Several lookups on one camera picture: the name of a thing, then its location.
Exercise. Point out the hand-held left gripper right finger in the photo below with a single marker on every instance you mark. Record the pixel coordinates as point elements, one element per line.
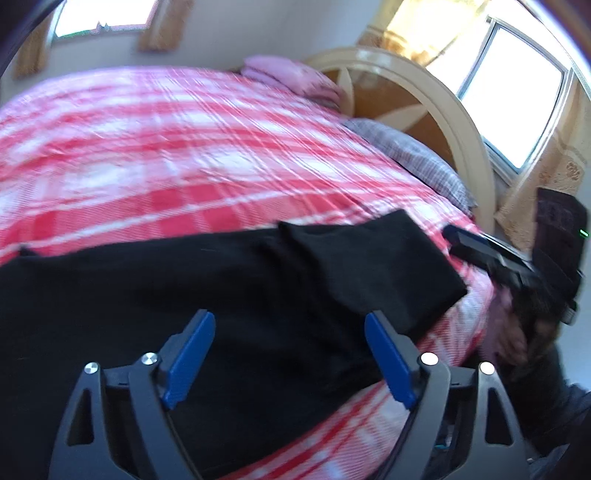
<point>390,360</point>

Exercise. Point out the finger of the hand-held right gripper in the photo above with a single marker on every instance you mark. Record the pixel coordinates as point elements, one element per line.
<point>489,256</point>

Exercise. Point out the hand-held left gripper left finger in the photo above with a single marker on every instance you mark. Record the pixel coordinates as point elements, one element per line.
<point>189,360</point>

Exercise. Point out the black pants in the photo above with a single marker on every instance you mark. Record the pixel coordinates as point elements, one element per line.
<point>231,286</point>

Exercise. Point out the person's right forearm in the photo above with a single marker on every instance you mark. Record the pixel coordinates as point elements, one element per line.
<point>545,392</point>

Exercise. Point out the person's right hand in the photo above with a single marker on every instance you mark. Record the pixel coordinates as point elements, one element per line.
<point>510,339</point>

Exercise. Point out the beige patterned curtain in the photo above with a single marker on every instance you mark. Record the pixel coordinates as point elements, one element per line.
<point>554,175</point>

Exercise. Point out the striped pillow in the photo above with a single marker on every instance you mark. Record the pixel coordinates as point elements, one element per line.
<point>415,159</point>

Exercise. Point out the cream wooden headboard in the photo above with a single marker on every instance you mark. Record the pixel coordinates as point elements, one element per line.
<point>443,106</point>

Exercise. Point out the large bright window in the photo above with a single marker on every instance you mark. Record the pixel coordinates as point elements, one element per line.
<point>508,83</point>

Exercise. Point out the red plaid bed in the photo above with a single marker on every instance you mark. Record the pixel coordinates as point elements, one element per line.
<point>184,152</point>

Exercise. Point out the long yellow curtain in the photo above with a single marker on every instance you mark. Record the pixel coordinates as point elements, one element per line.
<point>425,32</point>

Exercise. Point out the pink pillow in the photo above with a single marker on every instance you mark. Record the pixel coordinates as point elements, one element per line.
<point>295,78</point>

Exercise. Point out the short beige curtain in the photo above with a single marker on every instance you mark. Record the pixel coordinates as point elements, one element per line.
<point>32,50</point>
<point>166,25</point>

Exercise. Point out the small sliding window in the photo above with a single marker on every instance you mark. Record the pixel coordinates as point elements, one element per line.
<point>106,16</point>

